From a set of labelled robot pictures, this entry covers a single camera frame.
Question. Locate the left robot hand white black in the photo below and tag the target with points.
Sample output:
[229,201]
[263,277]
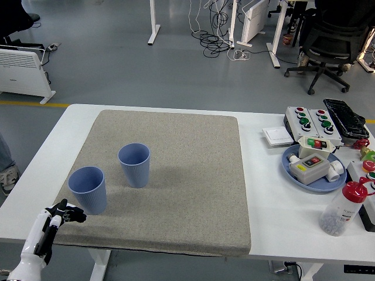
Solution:
[30,246]

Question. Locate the blue ribbed plastic cup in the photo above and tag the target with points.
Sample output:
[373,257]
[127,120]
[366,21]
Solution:
[89,196]
[135,172]

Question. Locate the grey-brown mat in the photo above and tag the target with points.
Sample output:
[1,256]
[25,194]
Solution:
[181,181]

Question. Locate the red cup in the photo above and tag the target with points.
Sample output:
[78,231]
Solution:
[287,39]

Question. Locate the person's white shoe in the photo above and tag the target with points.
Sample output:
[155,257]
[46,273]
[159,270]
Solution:
[8,178]

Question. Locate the white table leg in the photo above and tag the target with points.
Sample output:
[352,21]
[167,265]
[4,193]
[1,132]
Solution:
[99,265]
[312,272]

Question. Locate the person's leg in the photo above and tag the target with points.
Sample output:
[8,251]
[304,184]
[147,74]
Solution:
[4,155]

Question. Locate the white panel heater wide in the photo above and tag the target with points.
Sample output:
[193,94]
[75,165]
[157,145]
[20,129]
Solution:
[20,73]

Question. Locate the grey power strip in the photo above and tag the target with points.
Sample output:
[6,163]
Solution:
[53,46]

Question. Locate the person's grey shoe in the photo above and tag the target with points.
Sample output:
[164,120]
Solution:
[33,17]

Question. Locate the white desk leg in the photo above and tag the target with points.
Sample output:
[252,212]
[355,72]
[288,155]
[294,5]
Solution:
[233,23]
[367,66]
[153,20]
[276,35]

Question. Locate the white plug fitting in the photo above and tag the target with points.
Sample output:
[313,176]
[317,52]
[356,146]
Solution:
[291,158]

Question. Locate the white four-button control box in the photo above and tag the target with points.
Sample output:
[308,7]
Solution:
[317,127]
[294,117]

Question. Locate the blue plate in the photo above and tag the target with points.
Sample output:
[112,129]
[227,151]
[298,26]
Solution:
[325,185]

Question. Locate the clear bottle red cap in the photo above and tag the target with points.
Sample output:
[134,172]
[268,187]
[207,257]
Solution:
[337,216]

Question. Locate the white pipe fitting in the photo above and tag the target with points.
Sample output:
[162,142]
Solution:
[335,171]

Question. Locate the white panel heater narrow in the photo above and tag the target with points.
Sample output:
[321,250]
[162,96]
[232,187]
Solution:
[253,20]

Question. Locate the black table control panel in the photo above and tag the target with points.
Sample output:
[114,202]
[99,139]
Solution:
[359,268]

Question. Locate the person's patterned shoe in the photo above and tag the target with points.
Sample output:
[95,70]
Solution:
[303,60]

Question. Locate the white box red mushroom button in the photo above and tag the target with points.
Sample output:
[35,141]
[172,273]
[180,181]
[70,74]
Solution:
[356,171]

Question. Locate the black plastic tray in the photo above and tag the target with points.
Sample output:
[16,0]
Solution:
[347,117]

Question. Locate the black mesh office chair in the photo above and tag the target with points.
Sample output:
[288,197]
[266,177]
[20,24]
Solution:
[331,32]

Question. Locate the white wall switch panel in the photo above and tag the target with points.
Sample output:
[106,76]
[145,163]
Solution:
[276,135]

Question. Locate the grey switch box red button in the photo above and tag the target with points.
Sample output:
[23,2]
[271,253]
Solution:
[307,174]

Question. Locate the white switch box green red buttons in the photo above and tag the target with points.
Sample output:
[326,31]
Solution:
[306,150]

